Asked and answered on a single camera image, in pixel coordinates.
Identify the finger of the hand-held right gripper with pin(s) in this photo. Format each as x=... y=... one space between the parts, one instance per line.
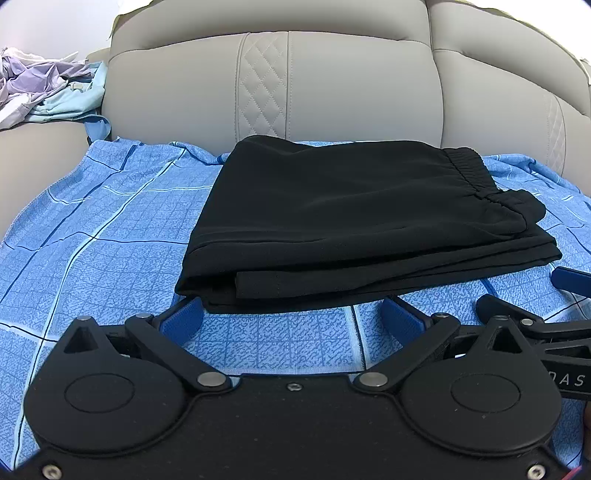
x=496 y=307
x=570 y=279

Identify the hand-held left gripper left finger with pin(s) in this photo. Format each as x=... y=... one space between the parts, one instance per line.
x=182 y=318

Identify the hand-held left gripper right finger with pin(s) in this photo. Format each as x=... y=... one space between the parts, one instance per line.
x=400 y=318

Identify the black pants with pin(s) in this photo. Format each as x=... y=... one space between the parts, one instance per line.
x=360 y=221

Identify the blue checkered blanket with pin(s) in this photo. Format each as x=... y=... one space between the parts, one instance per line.
x=106 y=240

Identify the pale blue garment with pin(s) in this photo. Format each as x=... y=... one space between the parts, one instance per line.
x=69 y=99

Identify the grey leather sofa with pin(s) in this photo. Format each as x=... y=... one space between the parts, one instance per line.
x=323 y=78

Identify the white cloth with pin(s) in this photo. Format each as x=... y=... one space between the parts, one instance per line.
x=11 y=113

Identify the lilac garment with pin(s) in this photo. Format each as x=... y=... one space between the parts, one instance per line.
x=37 y=76

